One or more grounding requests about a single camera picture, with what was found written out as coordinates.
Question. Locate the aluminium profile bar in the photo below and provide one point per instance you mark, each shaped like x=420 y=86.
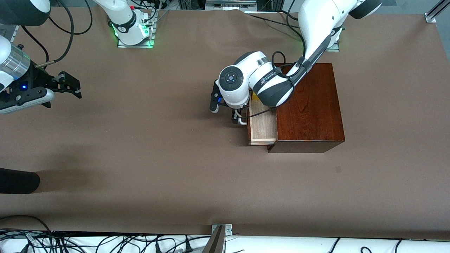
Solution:
x=434 y=14

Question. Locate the silver metal bracket plate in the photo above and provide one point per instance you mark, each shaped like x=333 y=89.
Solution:
x=227 y=230

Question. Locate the grey equipment rail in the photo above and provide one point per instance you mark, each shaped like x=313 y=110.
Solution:
x=230 y=4

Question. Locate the dark brown wooden cabinet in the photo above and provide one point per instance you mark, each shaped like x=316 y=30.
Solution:
x=309 y=116

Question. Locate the black power plug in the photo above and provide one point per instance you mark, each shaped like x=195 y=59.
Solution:
x=158 y=247
x=188 y=247

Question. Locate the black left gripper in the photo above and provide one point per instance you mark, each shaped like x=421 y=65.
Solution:
x=235 y=115

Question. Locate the dark grey metal post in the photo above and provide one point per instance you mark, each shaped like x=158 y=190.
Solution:
x=215 y=244

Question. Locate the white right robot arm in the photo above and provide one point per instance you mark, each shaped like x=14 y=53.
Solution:
x=123 y=19

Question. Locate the black cylinder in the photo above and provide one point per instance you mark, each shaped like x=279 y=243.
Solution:
x=17 y=181

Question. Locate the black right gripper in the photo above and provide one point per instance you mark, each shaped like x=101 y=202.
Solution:
x=38 y=79

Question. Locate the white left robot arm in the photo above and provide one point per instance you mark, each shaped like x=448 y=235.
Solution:
x=316 y=24

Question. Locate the brown table cover sheet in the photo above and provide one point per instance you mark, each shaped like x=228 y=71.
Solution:
x=158 y=158

